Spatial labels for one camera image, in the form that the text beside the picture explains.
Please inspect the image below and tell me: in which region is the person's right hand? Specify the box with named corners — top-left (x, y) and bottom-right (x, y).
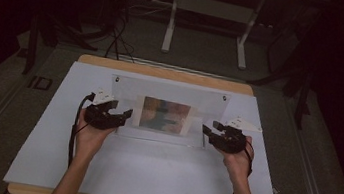
top-left (217, 132), bottom-right (257, 184)

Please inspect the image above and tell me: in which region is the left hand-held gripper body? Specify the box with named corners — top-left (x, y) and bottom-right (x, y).
top-left (82, 86), bottom-right (125, 133)

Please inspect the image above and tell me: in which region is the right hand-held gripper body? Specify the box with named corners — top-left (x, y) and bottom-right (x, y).
top-left (215, 114), bottom-right (264, 158)

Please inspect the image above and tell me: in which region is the person's left hand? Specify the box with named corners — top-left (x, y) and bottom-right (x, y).
top-left (71, 107), bottom-right (119, 164)

